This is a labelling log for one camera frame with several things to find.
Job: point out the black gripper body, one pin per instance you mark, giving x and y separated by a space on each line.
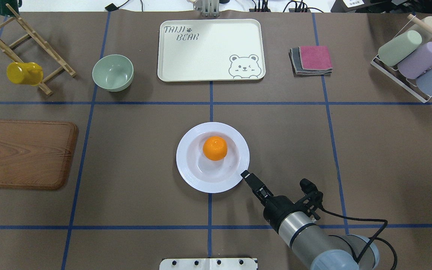
278 207

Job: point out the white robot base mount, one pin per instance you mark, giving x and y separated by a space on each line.
209 264

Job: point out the yellow mug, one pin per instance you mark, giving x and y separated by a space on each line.
25 73

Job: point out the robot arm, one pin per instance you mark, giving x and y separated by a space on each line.
295 223

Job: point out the wooden drying rack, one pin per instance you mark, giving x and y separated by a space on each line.
8 50

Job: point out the pink folded cloth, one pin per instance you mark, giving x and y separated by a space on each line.
315 58

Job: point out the green plastic cup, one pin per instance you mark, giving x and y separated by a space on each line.
398 48

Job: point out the orange fruit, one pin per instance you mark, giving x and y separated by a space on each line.
215 148

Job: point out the wooden cutting board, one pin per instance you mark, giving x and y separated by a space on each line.
36 154

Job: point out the white round plate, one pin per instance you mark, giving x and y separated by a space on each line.
204 174

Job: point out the dark green mug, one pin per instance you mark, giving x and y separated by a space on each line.
9 7

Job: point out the white wire cup rack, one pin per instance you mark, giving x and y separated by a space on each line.
392 71

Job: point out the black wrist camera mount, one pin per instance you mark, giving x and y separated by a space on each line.
311 201

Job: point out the green ceramic bowl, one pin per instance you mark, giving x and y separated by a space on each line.
113 73

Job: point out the purple plastic cup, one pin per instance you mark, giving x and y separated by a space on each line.
417 62

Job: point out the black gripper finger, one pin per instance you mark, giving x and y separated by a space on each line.
255 184

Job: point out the cream bear serving tray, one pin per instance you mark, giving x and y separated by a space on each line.
210 50

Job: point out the grey folded cloth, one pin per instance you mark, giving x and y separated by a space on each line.
296 63

